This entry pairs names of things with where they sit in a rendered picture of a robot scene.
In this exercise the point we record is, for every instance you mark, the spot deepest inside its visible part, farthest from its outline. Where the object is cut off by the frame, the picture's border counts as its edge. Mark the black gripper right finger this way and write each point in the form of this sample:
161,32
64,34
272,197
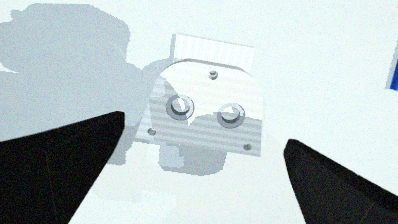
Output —
329,193

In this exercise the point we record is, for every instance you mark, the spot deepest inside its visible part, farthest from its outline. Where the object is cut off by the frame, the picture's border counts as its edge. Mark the blue flat rectangular plate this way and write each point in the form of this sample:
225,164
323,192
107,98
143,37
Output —
394,82

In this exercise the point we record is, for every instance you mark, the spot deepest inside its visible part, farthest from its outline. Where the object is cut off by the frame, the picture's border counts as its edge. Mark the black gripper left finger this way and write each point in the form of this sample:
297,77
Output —
45,176

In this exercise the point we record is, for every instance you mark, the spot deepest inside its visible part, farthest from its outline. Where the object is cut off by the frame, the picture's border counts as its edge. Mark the grey metal plate with two holes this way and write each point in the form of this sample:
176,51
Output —
208,94

